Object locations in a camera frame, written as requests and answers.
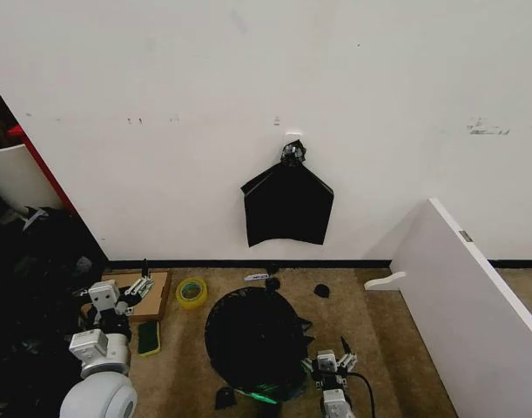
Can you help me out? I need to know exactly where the black round trash bin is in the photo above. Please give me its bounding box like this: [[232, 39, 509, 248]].
[[204, 286, 315, 402]]

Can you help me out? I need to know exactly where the black garbage bag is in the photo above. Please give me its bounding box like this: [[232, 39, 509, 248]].
[[239, 138, 337, 249]]

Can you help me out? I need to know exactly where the flat cardboard box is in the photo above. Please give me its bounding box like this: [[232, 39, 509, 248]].
[[101, 270, 173, 324]]

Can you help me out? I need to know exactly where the green sponge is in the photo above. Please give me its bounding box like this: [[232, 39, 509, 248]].
[[137, 320, 163, 360]]

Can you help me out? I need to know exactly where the pile of black bags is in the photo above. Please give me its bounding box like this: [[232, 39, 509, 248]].
[[0, 191, 111, 418]]

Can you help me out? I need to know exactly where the yellow tape roll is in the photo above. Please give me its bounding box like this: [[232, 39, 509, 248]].
[[174, 278, 209, 311]]

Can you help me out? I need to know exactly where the white curved panel foot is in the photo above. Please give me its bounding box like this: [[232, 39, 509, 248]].
[[363, 270, 407, 292]]

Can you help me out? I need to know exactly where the black triangular plastic piece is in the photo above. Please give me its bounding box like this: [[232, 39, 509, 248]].
[[213, 385, 237, 411]]

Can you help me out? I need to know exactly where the black baseboard strip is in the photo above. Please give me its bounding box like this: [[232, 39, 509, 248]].
[[108, 259, 394, 269]]

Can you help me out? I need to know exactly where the white board panel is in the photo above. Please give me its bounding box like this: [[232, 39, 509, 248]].
[[364, 197, 532, 418]]

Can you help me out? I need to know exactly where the white round container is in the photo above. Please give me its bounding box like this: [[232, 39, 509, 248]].
[[0, 144, 63, 215]]

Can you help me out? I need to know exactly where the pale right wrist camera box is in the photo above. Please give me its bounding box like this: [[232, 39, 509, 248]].
[[317, 351, 337, 374]]

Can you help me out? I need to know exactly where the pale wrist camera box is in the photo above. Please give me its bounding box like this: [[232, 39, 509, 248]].
[[89, 281, 121, 312], [317, 351, 337, 374]]

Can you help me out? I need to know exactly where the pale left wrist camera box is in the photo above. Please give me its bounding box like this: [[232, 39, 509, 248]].
[[89, 281, 121, 312]]

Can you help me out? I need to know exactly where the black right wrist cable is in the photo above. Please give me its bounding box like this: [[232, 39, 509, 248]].
[[346, 372, 377, 418]]

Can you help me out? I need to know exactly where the red frame edge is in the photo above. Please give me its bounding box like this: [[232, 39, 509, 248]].
[[5, 125, 111, 263]]

